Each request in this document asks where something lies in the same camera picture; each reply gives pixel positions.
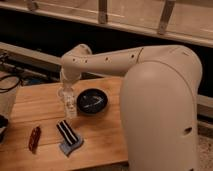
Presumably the clear gripper finger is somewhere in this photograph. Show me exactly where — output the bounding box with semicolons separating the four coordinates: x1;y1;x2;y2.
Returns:
65;102;77;118

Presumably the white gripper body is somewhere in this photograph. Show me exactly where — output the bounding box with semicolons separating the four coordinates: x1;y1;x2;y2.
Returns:
58;83;75;104

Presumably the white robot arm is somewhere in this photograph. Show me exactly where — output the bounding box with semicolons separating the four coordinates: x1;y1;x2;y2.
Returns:
60;44;202;171

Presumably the dark blue bowl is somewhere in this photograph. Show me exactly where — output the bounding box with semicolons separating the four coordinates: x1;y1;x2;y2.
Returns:
77;88;108;114

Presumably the wooden table board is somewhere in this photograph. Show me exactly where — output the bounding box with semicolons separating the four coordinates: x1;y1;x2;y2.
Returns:
0;77;127;171

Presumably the dark object at left edge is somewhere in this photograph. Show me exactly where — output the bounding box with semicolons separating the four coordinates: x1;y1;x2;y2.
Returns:
0;115;8;143

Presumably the black cable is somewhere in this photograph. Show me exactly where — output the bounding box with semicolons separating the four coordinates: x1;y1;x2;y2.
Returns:
0;73;24;94

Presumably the metal bracket left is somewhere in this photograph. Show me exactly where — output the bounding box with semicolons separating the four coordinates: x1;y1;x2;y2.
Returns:
26;0;38;11

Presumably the metal bracket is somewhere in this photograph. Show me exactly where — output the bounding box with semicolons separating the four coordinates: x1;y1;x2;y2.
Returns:
26;0;38;11
157;0;176;35
98;0;108;24

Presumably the metal bracket middle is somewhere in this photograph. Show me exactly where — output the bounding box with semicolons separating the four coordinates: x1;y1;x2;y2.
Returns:
98;0;108;24

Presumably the metal bracket right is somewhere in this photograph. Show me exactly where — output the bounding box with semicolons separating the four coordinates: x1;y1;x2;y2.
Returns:
157;0;176;35

